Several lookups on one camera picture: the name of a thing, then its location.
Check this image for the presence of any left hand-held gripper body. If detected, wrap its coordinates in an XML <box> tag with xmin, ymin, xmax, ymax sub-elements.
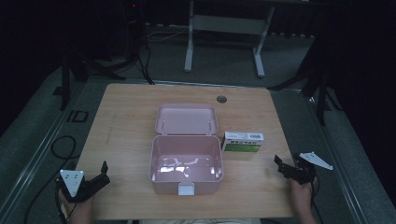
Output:
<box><xmin>55</xmin><ymin>169</ymin><xmax>104</xmax><ymax>203</ymax></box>

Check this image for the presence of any right hand-held gripper cable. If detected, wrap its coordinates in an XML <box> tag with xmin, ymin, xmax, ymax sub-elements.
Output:
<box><xmin>309</xmin><ymin>175</ymin><xmax>325</xmax><ymax>224</ymax></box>

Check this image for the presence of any white and green medicine box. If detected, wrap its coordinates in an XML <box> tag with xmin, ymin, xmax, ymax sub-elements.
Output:
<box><xmin>220</xmin><ymin>131</ymin><xmax>265</xmax><ymax>154</ymax></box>

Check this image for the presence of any person's right hand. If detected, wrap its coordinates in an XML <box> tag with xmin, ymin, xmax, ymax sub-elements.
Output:
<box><xmin>287</xmin><ymin>175</ymin><xmax>318</xmax><ymax>224</ymax></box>

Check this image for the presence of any person's left hand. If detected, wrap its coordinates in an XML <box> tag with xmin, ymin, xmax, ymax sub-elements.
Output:
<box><xmin>58</xmin><ymin>189</ymin><xmax>95</xmax><ymax>224</ymax></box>

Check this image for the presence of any black floor bracket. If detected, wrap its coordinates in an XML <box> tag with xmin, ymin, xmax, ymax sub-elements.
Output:
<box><xmin>65</xmin><ymin>109</ymin><xmax>90</xmax><ymax>123</ymax></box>

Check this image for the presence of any white metal desk frame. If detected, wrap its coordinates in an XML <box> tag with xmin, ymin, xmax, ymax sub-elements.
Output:
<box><xmin>183</xmin><ymin>0</ymin><xmax>276</xmax><ymax>78</ymax></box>

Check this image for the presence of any pink plastic storage box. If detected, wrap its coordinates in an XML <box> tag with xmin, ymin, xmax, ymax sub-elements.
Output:
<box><xmin>148</xmin><ymin>103</ymin><xmax>225</xmax><ymax>197</ymax></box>

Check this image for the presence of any black metal stand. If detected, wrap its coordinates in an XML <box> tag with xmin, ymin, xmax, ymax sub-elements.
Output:
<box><xmin>266</xmin><ymin>29</ymin><xmax>344</xmax><ymax>127</ymax></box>
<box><xmin>52</xmin><ymin>54</ymin><xmax>127</xmax><ymax>112</ymax></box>

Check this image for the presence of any left hand-held gripper cable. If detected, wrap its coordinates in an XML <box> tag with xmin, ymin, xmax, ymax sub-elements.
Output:
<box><xmin>54</xmin><ymin>176</ymin><xmax>78</xmax><ymax>224</ymax></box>

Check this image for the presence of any hand-held gripper cable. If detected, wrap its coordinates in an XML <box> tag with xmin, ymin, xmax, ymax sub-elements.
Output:
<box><xmin>309</xmin><ymin>175</ymin><xmax>325</xmax><ymax>224</ymax></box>
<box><xmin>54</xmin><ymin>176</ymin><xmax>78</xmax><ymax>224</ymax></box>

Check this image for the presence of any black floor cable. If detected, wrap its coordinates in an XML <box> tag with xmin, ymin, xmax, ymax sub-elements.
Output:
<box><xmin>23</xmin><ymin>134</ymin><xmax>78</xmax><ymax>224</ymax></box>

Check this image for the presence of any black cable bundle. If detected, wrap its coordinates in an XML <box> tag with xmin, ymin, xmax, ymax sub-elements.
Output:
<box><xmin>124</xmin><ymin>18</ymin><xmax>157</xmax><ymax>86</ymax></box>

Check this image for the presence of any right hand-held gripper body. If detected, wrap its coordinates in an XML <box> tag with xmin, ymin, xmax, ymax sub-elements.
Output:
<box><xmin>288</xmin><ymin>151</ymin><xmax>334</xmax><ymax>186</ymax></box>

